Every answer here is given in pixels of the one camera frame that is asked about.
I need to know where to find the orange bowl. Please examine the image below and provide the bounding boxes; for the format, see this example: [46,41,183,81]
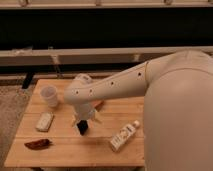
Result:
[92,100,104,108]

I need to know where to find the black eraser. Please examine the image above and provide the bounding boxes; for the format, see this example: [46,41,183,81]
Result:
[77,120,88,135]

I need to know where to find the white plastic bottle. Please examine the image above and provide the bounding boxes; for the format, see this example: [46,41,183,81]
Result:
[109,120,140,152]

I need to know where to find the clear plastic cup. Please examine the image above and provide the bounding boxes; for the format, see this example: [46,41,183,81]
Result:
[40,85,58,107]

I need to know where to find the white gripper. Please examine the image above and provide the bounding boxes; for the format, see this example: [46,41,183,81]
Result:
[71,103,102,126]

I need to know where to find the white rectangular packet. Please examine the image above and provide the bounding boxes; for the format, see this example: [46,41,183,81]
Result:
[36,113,54,132]

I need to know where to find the wooden table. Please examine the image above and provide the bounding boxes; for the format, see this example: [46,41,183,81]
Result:
[4,79,144,167]

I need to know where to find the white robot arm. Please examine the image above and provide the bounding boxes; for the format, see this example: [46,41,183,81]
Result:
[64,50,213,171]

